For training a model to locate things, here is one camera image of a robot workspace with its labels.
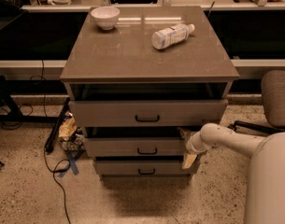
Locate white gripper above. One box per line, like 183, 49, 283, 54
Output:
178, 127, 207, 169

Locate grey drawer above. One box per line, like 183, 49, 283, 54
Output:
94, 160, 197, 175
69, 99, 228, 127
84, 128, 186, 158

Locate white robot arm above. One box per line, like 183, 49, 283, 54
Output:
178, 123, 285, 224

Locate grey top drawer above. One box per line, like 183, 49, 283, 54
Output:
69, 99, 228, 127

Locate grey drawer cabinet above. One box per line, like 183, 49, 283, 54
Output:
59, 5, 240, 183

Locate grey bottom drawer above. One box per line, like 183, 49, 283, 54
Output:
94, 160, 197, 175

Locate grey office chair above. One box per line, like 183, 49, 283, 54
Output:
229, 70, 285, 134

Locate white plastic bottle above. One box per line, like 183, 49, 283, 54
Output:
151, 23, 195, 50

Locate blue tape cross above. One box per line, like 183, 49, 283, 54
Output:
58, 150, 84, 177

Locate snack bags pile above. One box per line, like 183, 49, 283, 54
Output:
58, 111, 85, 151

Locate black power strip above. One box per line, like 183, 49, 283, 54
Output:
44, 98, 70, 153

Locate white ceramic bowl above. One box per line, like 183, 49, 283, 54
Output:
91, 7, 120, 30

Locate black desk leg frame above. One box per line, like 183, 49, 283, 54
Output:
0, 72, 60, 125

